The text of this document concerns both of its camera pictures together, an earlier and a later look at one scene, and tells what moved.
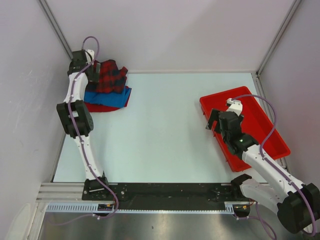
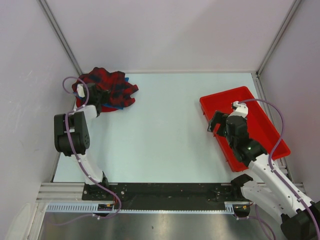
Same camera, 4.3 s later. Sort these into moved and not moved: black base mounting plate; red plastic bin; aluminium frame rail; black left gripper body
Moved: black left gripper body
Not moved: red plastic bin; aluminium frame rail; black base mounting plate
